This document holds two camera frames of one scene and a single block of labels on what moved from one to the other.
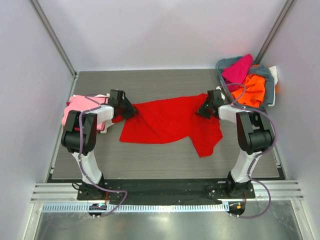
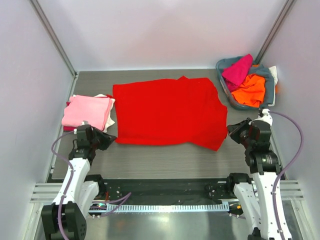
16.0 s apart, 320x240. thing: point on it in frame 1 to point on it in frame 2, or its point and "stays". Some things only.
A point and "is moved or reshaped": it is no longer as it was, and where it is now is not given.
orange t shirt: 252,94 stays
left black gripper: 131,110 to 107,139
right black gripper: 207,107 to 241,133
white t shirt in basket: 273,69 stays
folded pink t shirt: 81,103 stays
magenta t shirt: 234,75 stays
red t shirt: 171,120 is moved or reshaped
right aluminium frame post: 283,14 stays
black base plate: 165,190 stays
